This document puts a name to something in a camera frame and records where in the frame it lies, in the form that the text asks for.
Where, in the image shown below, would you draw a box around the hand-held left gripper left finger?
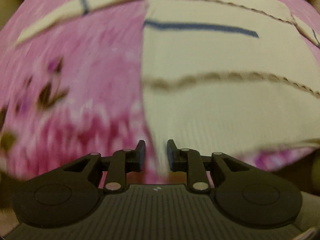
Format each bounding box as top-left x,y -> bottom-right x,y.
64,140 -> 146,194

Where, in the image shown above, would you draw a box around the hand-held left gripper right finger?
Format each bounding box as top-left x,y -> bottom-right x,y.
167,139 -> 250,194

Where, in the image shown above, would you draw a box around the cream striped sweater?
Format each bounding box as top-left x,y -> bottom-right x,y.
15,0 -> 320,178

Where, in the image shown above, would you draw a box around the pink floral blanket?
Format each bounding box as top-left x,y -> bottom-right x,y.
0,0 -> 320,185

